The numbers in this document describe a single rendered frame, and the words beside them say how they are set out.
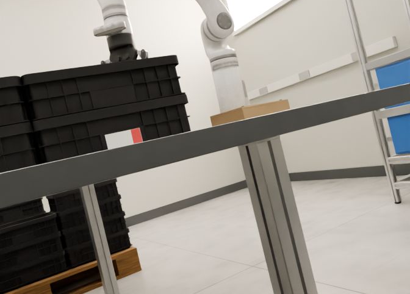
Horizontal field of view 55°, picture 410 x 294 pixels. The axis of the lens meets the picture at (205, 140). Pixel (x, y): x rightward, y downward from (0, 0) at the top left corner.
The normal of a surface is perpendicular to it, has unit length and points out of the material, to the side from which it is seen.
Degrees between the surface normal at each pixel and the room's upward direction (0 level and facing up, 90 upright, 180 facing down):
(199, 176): 90
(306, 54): 90
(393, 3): 90
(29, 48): 90
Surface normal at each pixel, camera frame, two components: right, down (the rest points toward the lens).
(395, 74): -0.83, 0.20
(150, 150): 0.50, -0.13
